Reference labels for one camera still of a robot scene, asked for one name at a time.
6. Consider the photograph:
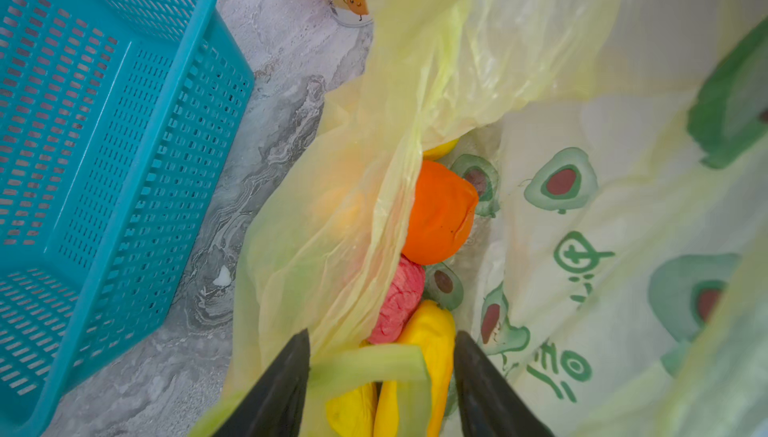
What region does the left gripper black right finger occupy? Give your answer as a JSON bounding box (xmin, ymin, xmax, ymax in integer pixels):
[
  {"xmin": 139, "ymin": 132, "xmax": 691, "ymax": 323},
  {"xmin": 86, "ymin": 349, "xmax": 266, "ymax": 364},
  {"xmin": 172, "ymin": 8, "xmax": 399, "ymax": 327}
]
[{"xmin": 453, "ymin": 331, "xmax": 552, "ymax": 437}]

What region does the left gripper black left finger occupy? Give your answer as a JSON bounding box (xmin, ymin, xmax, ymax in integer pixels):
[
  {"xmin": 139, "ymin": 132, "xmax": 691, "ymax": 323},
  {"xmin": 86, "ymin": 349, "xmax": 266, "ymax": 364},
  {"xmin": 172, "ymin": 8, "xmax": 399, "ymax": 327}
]
[{"xmin": 213, "ymin": 329, "xmax": 310, "ymax": 437}]

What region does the yellow toy fruit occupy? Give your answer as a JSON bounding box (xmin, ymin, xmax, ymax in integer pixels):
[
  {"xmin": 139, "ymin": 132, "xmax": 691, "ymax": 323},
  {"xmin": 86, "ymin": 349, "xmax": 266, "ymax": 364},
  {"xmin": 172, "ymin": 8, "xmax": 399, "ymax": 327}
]
[{"xmin": 373, "ymin": 300, "xmax": 456, "ymax": 436}]

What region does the orange toy fruit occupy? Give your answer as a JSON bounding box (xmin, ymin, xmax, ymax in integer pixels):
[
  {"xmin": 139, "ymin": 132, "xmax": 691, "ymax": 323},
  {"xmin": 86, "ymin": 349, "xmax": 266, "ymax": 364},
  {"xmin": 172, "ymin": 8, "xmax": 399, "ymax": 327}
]
[{"xmin": 402, "ymin": 161, "xmax": 479, "ymax": 266}]

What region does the yellow plastic bag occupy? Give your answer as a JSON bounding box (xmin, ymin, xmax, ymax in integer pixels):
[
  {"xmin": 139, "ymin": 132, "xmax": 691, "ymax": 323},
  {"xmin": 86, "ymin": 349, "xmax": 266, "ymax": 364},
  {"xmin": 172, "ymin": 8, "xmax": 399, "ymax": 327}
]
[{"xmin": 192, "ymin": 0, "xmax": 767, "ymax": 436}]

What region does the pink toy fruit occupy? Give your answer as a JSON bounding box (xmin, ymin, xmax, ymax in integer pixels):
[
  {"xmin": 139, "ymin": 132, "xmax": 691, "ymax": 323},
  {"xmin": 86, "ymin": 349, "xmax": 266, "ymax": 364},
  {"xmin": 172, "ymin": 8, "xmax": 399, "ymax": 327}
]
[{"xmin": 367, "ymin": 255, "xmax": 426, "ymax": 345}]

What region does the yellow toy banana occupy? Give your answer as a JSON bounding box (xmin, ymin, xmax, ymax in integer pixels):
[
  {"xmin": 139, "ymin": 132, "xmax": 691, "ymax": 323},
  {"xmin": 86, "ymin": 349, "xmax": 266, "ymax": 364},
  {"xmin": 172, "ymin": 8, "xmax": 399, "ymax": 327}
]
[{"xmin": 326, "ymin": 383, "xmax": 378, "ymax": 437}]

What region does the teal plastic basket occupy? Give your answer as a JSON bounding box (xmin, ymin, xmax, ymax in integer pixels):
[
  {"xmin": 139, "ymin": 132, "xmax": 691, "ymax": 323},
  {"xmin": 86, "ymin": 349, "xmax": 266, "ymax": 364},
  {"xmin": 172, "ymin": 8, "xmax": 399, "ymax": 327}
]
[{"xmin": 1, "ymin": 0, "xmax": 254, "ymax": 436}]

